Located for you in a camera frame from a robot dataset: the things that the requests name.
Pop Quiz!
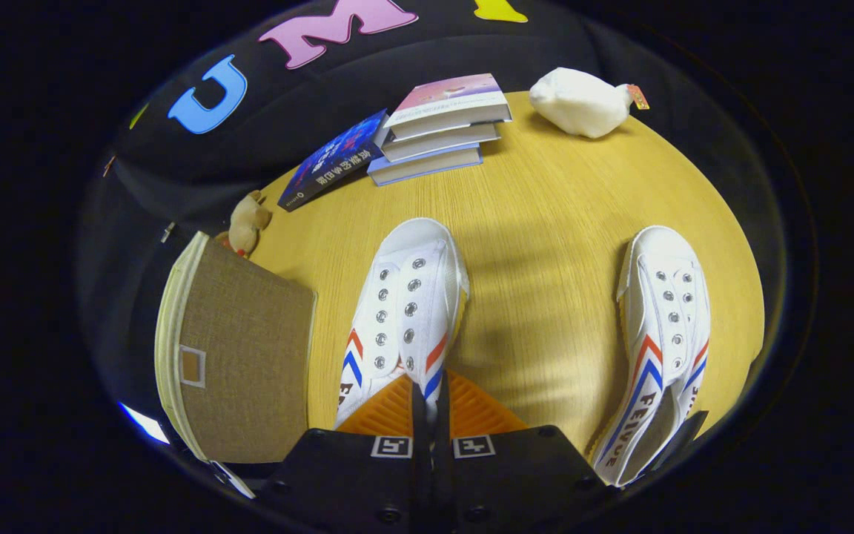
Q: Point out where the white cover book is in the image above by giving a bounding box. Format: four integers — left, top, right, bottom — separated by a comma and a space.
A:
379, 122, 502, 163

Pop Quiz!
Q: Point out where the white striped canvas shoe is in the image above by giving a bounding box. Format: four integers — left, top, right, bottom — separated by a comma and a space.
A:
334, 217, 470, 431
592, 225, 712, 488

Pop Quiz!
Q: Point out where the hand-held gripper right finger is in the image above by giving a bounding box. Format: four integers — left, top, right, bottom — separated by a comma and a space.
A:
431, 369, 617, 534

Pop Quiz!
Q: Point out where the light blue cover book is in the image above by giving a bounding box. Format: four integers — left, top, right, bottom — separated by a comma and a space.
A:
366, 145, 484, 187

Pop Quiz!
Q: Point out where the white plush toy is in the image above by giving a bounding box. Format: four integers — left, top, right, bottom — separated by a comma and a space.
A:
529, 67, 651, 139

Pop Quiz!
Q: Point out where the brown plush toy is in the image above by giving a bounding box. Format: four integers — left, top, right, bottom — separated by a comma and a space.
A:
216, 191, 274, 259

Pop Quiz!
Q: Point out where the beige fabric storage box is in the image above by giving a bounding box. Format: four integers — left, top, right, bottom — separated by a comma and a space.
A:
154, 231, 318, 465

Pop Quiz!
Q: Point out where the pink cover book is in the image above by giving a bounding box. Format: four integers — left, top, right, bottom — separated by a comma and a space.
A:
383, 73, 513, 142

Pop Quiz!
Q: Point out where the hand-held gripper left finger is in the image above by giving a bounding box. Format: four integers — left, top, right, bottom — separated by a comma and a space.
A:
256, 373, 434, 534

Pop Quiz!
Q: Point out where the dark blue book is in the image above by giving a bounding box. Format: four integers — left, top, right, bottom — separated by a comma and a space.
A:
277, 109, 389, 213

